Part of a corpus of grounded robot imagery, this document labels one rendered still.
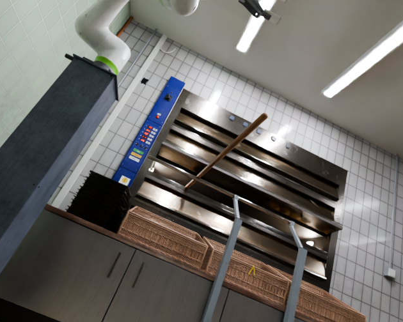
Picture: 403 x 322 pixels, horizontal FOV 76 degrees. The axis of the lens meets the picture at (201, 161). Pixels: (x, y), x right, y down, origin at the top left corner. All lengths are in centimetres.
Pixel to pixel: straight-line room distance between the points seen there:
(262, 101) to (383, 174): 158
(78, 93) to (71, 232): 77
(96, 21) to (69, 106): 45
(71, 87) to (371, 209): 290
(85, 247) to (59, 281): 20
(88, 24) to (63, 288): 133
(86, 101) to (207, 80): 175
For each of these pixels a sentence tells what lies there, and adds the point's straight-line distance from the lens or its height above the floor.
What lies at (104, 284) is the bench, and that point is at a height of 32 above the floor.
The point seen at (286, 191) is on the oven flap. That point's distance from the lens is 265.
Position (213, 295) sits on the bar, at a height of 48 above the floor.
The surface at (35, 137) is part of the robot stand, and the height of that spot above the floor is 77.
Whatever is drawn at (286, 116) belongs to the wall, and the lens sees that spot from 299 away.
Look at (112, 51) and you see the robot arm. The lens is 149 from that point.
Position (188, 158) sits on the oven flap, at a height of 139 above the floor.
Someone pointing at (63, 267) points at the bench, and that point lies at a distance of 165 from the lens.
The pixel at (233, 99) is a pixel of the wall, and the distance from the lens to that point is 279.
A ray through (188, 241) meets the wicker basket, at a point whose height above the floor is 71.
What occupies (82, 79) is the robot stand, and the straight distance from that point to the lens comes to 135.
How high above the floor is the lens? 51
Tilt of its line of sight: 24 degrees up
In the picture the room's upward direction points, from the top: 23 degrees clockwise
